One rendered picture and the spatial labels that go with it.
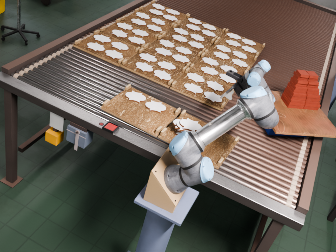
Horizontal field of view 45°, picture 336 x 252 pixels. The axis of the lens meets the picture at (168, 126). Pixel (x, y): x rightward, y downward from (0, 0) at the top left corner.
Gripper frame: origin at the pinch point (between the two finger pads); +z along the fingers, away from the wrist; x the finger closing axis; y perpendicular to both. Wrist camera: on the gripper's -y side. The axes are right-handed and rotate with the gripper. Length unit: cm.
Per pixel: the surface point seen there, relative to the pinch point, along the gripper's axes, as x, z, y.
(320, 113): 56, -14, 54
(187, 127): -33.7, 13.6, 1.4
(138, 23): 75, 74, -98
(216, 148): -26.2, 12.5, 22.3
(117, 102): -36, 44, -40
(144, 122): -40, 33, -18
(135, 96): -22, 41, -37
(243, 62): 98, 30, -11
